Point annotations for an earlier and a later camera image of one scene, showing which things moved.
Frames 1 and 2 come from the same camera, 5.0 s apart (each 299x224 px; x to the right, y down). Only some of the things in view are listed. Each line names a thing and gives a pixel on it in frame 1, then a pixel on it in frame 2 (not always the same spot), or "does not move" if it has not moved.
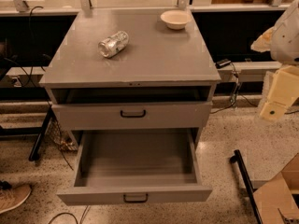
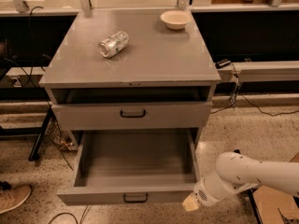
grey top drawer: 133,116 does not move
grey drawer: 135,166 does not move
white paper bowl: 176,20 does not move
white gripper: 287,42 to 202,192
